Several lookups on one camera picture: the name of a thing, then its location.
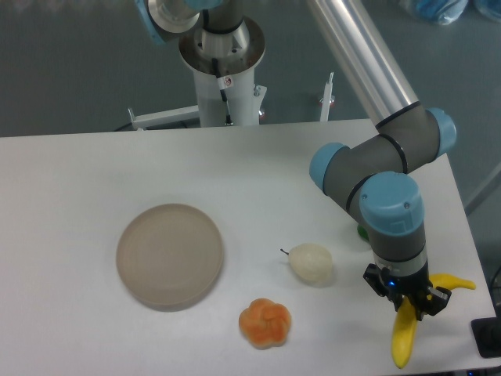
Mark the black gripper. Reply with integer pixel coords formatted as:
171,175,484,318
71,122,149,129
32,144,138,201
363,263,449,321

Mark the yellow banana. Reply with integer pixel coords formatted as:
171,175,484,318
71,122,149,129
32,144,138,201
391,273,476,369

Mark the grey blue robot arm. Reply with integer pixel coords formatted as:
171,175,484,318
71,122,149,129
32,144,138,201
136,1,456,320

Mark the green fruit behind arm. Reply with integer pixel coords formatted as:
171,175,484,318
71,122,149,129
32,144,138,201
357,224,369,241

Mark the black device at table edge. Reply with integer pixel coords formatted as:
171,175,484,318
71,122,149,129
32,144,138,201
470,317,500,359

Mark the pale white pear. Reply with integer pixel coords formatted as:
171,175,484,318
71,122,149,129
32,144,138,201
280,243,333,284

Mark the orange knotted bread roll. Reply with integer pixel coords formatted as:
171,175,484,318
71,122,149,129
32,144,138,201
238,298,292,349

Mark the beige round plate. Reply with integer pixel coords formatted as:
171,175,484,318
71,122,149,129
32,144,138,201
116,204,224,312

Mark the blue plastic bag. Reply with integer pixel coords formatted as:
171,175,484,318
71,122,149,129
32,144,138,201
398,0,500,26

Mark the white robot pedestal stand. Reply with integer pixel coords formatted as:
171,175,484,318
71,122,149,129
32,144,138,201
127,17,337,132

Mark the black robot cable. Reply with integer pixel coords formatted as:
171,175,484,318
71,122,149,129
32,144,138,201
200,7,236,126

